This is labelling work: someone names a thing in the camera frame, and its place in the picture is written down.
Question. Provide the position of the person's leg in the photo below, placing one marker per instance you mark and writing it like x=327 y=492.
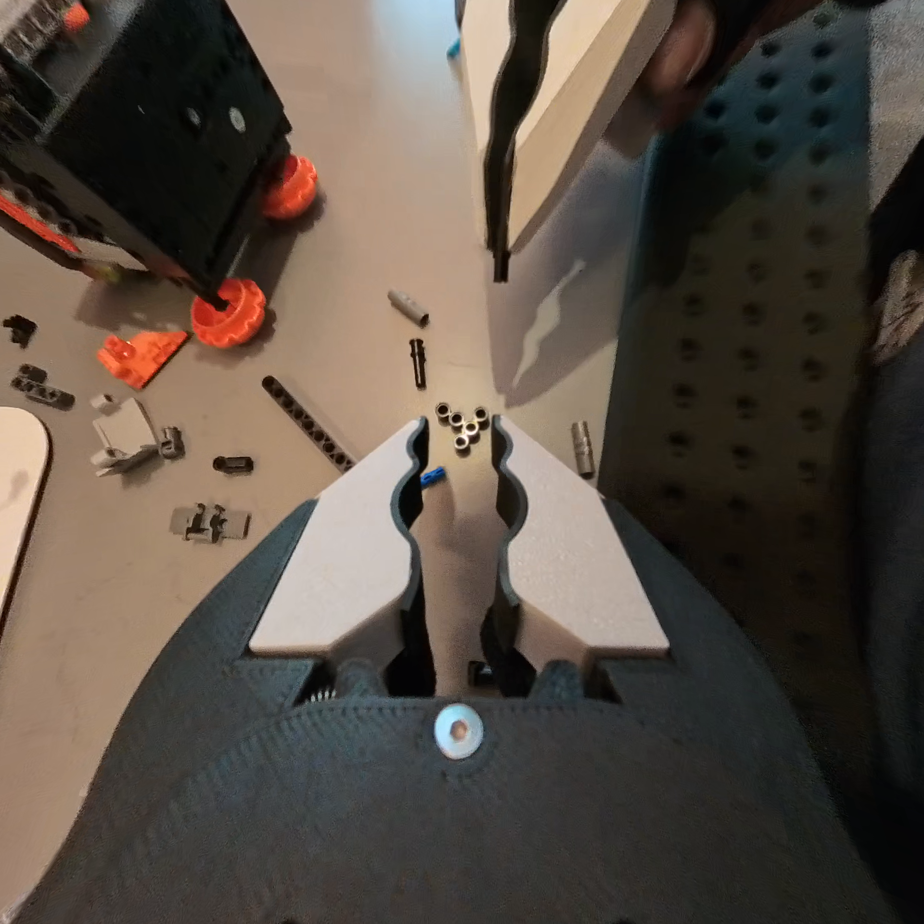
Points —
x=899 y=541

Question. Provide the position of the dark perforated pad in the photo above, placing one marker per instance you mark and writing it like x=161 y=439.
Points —
x=743 y=325

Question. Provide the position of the white patterned shoe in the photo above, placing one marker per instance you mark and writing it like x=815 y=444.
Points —
x=899 y=310

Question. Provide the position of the black axle connector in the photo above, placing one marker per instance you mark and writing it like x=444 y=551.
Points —
x=232 y=464

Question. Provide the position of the grey track link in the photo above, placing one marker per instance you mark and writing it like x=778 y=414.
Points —
x=209 y=522

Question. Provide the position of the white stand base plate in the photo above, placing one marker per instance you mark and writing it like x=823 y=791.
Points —
x=18 y=491

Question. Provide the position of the black angle connector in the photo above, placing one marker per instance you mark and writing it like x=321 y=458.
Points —
x=20 y=328

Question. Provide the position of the dark grey bent liftarm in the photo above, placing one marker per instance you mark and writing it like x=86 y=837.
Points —
x=40 y=386

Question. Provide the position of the black long holed beam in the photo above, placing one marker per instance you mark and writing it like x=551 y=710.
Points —
x=310 y=424

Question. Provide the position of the blue connector pin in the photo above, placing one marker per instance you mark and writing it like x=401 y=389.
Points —
x=433 y=475

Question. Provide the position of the person's right hand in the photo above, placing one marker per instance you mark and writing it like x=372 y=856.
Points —
x=686 y=50

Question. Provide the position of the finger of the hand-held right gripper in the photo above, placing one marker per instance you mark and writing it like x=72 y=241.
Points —
x=585 y=94
x=473 y=58

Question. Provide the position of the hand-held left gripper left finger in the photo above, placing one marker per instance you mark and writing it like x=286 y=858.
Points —
x=332 y=577

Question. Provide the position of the grey curved panel piece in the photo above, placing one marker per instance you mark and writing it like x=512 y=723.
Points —
x=126 y=433

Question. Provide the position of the cluster of black bushings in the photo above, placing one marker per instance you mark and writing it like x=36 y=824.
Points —
x=465 y=435

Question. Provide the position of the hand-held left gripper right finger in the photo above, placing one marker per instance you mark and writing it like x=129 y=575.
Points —
x=585 y=577

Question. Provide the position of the orange wedge plate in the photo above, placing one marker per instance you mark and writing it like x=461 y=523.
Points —
x=141 y=357

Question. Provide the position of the grey tube connector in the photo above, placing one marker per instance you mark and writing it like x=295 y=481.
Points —
x=582 y=449
x=408 y=307

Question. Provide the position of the small light grey block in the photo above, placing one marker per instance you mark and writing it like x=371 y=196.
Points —
x=106 y=403

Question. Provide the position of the building block robot vehicle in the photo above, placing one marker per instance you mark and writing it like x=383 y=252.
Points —
x=159 y=144

